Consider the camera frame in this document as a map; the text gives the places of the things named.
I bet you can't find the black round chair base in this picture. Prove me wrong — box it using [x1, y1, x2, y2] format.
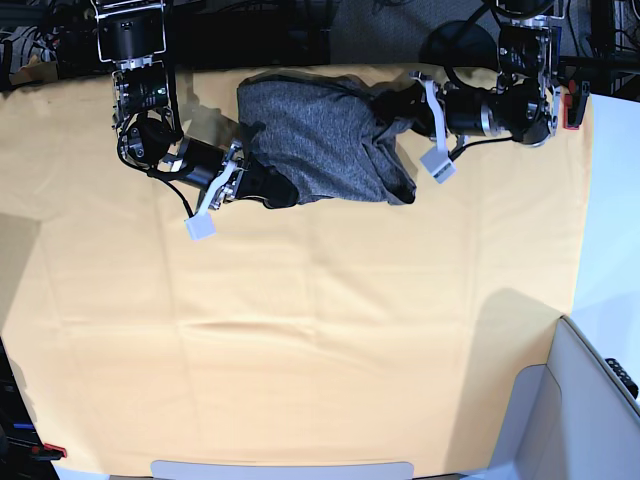
[418, 21, 499, 71]

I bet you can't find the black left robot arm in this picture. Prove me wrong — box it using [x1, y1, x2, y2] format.
[372, 1, 562, 158]

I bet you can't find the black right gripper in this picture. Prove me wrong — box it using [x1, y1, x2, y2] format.
[199, 142, 299, 209]

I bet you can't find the yellow table cloth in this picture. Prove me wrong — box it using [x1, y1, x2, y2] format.
[1, 79, 594, 476]

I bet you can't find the red clamp at table edge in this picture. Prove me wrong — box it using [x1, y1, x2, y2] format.
[563, 80, 591, 130]

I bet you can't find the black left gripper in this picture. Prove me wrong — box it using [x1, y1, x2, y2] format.
[372, 72, 436, 141]

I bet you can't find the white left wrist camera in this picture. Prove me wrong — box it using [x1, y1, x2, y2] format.
[410, 71, 457, 184]

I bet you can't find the red black clamp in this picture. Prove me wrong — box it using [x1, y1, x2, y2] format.
[29, 443, 67, 461]

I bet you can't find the grey long-sleeve T-shirt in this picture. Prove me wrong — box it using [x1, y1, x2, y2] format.
[237, 73, 416, 205]

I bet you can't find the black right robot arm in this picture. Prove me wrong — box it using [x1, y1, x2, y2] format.
[93, 1, 299, 217]

